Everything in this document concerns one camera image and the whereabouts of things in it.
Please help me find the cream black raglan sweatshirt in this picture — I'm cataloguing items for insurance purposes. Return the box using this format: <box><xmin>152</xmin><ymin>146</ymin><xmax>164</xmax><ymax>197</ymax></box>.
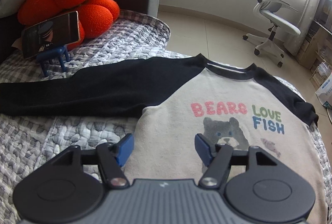
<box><xmin>0</xmin><ymin>52</ymin><xmax>328</xmax><ymax>224</ymax></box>

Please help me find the blue stool phone stand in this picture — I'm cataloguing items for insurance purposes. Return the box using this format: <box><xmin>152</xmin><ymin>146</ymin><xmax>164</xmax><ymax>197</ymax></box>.
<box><xmin>36</xmin><ymin>46</ymin><xmax>70</xmax><ymax>77</ymax></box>

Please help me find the smartphone playing video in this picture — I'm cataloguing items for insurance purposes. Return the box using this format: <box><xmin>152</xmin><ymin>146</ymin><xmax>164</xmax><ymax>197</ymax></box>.
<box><xmin>21</xmin><ymin>11</ymin><xmax>80</xmax><ymax>59</ymax></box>

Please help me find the wooden desk shelf unit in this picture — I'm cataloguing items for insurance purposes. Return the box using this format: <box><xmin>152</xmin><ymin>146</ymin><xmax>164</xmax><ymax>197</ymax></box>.
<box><xmin>296</xmin><ymin>0</ymin><xmax>331</xmax><ymax>90</ymax></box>

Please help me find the white grey office chair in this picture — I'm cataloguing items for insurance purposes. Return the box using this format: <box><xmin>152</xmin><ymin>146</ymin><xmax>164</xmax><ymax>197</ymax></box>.
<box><xmin>243</xmin><ymin>0</ymin><xmax>300</xmax><ymax>68</ymax></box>

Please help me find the red flower plush cushion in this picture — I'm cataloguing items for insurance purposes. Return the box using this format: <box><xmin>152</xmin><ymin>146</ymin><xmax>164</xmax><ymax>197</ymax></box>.
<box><xmin>17</xmin><ymin>0</ymin><xmax>120</xmax><ymax>50</ymax></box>

